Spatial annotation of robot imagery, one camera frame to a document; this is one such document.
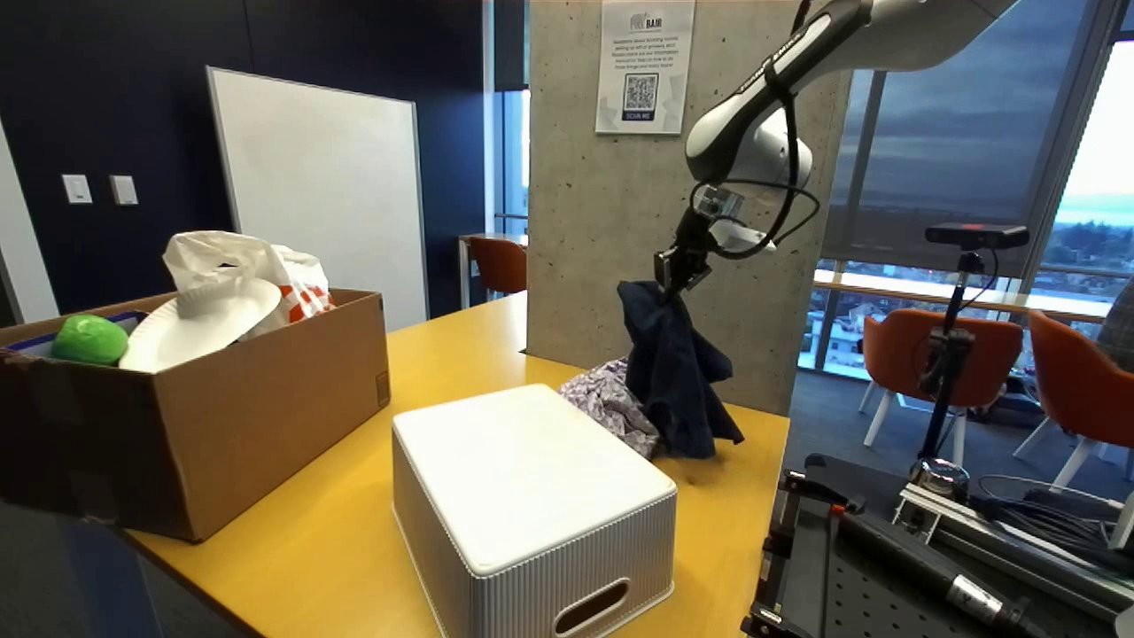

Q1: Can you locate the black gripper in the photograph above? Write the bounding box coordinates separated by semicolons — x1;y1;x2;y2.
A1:
653;211;728;307

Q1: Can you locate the dark blue clothing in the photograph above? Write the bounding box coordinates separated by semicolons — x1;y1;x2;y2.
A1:
614;277;747;462

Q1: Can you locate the purple checkered clothing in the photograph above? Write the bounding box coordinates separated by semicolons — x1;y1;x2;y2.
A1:
556;356;667;462

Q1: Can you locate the white plastic container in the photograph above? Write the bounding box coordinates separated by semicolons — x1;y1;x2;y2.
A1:
391;381;683;638

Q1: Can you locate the orange chair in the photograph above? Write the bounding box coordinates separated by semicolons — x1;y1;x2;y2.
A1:
461;233;533;298
861;307;1029;453
1025;307;1134;499

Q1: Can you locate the white paper poster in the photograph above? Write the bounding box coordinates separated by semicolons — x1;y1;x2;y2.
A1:
593;0;703;140

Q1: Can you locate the black robot stand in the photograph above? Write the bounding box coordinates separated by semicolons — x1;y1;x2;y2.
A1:
739;453;1134;638

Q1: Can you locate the white leaning board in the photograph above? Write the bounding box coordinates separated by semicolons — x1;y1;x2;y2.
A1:
206;65;428;335

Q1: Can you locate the brown cardboard box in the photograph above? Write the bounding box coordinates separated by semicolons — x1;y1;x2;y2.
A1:
0;287;393;545

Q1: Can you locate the green ball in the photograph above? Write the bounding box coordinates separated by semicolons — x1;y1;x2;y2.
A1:
48;311;131;368

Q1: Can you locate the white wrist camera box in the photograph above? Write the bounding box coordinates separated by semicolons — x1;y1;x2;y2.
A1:
705;188;786;258

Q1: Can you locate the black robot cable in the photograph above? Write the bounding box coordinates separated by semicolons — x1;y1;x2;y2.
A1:
758;65;827;258

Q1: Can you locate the black camera on tripod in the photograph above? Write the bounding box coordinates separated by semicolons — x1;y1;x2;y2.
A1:
905;221;1034;476

